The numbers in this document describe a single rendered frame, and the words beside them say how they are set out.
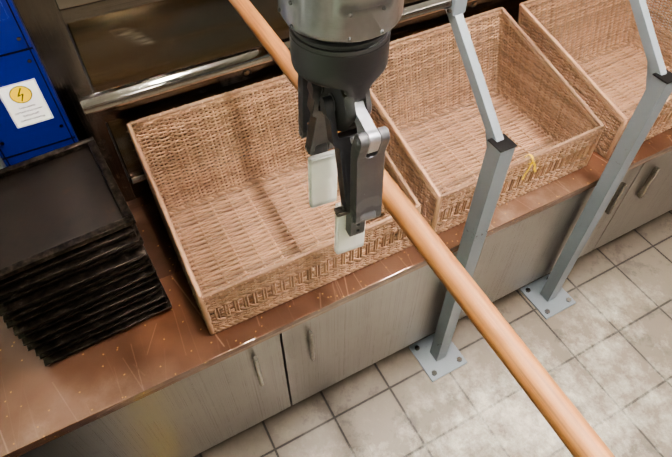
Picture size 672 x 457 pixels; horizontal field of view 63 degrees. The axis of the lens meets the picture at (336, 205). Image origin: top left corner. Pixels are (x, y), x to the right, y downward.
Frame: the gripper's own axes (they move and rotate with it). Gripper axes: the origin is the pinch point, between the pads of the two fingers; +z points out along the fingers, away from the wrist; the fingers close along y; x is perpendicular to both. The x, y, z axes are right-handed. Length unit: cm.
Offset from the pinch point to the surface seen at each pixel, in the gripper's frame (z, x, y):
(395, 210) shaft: 9.8, 10.1, -4.3
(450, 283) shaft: 10.1, 10.8, 7.4
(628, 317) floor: 127, 121, -16
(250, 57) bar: 12.3, 5.0, -46.9
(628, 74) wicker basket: 67, 142, -71
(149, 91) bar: 13.3, -12.6, -45.4
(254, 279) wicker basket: 57, -3, -34
